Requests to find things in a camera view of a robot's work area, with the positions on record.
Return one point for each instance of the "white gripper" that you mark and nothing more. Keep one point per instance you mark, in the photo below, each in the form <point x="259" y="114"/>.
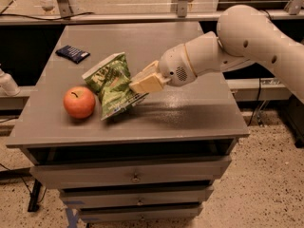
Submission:
<point x="173" y="65"/>

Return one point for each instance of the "green jalapeno chip bag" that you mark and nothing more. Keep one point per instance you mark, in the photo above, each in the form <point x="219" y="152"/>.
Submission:
<point x="110" y="80"/>

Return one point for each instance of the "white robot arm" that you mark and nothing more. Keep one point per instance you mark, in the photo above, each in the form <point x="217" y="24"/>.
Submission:
<point x="244" y="36"/>

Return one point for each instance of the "red apple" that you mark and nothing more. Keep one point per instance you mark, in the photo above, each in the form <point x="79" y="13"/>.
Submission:
<point x="79" y="102"/>

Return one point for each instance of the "dark blue snack packet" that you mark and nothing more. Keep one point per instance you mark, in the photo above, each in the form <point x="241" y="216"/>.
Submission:
<point x="72" y="54"/>

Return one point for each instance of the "grey drawer cabinet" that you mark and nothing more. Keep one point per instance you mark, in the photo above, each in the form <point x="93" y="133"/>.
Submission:
<point x="197" y="120"/>

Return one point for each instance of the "top grey drawer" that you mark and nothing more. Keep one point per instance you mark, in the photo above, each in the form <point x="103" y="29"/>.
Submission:
<point x="115" y="173"/>

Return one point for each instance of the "grey drawer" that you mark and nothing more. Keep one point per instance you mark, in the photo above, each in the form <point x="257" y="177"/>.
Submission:
<point x="137" y="197"/>
<point x="115" y="173"/>
<point x="182" y="210"/>

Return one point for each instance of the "middle grey drawer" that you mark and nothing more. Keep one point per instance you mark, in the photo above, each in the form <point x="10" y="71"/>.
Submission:
<point x="137" y="197"/>

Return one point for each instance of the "bottom grey drawer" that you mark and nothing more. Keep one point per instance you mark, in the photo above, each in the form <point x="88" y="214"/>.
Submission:
<point x="182" y="210"/>

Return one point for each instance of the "white pipe at left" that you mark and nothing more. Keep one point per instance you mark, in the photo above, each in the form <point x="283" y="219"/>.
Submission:
<point x="8" y="84"/>

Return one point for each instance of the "black stand foot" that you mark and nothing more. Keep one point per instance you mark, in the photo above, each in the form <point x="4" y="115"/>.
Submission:
<point x="33" y="205"/>

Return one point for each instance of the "grey metal rail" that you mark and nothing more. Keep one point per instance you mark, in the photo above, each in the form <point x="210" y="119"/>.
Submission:
<point x="11" y="19"/>

